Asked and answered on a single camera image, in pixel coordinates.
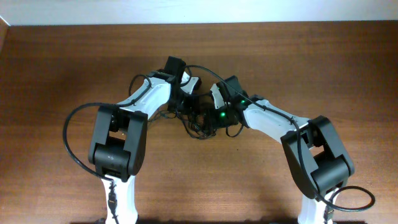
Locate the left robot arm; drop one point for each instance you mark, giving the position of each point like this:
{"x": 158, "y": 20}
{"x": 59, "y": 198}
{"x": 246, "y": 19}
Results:
{"x": 118, "y": 145}

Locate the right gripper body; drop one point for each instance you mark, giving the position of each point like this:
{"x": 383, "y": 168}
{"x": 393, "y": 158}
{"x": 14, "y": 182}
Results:
{"x": 220, "y": 117}

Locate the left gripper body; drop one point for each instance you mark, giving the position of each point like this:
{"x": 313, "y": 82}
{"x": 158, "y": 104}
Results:
{"x": 185, "y": 103}

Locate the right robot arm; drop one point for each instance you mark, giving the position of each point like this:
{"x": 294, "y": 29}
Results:
{"x": 318, "y": 161}

